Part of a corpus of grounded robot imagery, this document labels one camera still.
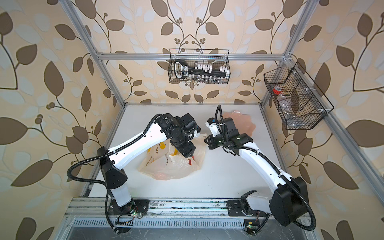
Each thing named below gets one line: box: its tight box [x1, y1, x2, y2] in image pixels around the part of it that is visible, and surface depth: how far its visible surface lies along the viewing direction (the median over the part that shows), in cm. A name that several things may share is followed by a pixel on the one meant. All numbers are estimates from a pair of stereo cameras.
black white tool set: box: [173, 60, 230, 79], surface depth 84 cm
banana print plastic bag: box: [137, 134, 208, 180], surface depth 75 cm
